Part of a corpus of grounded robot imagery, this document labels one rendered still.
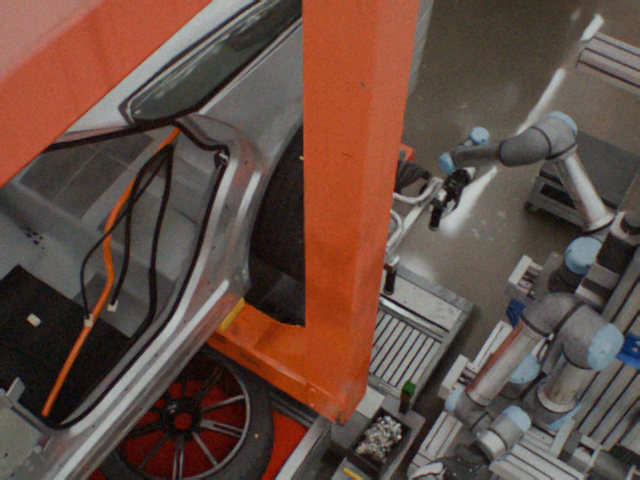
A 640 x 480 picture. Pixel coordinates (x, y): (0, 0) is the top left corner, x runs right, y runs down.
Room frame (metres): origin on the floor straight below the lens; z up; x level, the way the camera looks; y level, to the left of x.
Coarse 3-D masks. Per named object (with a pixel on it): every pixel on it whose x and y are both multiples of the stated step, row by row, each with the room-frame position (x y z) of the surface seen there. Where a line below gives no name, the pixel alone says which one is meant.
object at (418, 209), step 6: (432, 198) 1.79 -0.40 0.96; (420, 204) 1.74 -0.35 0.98; (426, 204) 1.75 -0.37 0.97; (414, 210) 1.72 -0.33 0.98; (420, 210) 1.72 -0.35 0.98; (408, 216) 1.69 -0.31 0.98; (414, 216) 1.69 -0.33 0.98; (408, 222) 1.66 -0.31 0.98; (414, 222) 1.68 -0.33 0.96; (408, 228) 1.64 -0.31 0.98; (402, 234) 1.61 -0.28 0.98; (396, 246) 1.57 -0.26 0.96; (390, 252) 1.54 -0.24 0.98; (384, 258) 1.51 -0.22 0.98
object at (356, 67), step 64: (320, 0) 1.15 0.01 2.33; (384, 0) 1.10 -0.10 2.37; (320, 64) 1.15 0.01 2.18; (384, 64) 1.12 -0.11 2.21; (320, 128) 1.15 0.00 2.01; (384, 128) 1.15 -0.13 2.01; (320, 192) 1.15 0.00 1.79; (384, 192) 1.18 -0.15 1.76; (320, 256) 1.15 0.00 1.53; (320, 320) 1.15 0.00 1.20; (320, 384) 1.14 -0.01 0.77
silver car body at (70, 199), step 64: (256, 0) 1.80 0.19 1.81; (192, 64) 1.55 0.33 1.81; (256, 64) 1.67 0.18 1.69; (128, 128) 1.36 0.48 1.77; (192, 128) 1.48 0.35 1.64; (256, 128) 1.61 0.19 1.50; (0, 192) 1.83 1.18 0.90; (64, 192) 1.74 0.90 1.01; (128, 192) 1.71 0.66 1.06; (192, 192) 1.67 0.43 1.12; (256, 192) 1.59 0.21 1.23; (0, 256) 1.57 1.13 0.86; (64, 256) 1.61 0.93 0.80; (128, 256) 1.42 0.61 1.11; (192, 256) 1.43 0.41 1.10; (0, 320) 1.34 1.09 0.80; (64, 320) 1.35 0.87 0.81; (128, 320) 1.36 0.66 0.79; (192, 320) 1.30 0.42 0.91; (0, 384) 0.81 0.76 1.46; (64, 384) 1.11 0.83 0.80; (128, 384) 1.05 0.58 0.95; (0, 448) 0.72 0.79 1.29; (64, 448) 0.82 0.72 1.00
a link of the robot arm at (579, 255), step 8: (576, 240) 1.55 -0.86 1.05; (584, 240) 1.55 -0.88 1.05; (592, 240) 1.55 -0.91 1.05; (568, 248) 1.53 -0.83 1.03; (576, 248) 1.52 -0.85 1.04; (584, 248) 1.52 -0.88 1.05; (592, 248) 1.52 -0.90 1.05; (568, 256) 1.50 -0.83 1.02; (576, 256) 1.49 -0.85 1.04; (584, 256) 1.49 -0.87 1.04; (592, 256) 1.49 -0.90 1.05; (560, 264) 1.54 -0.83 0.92; (568, 264) 1.49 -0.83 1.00; (576, 264) 1.47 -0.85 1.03; (584, 264) 1.46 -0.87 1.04; (560, 272) 1.50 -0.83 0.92; (568, 272) 1.48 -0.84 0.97; (576, 272) 1.46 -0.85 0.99; (584, 272) 1.45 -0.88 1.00; (568, 280) 1.47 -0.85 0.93; (576, 280) 1.46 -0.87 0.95
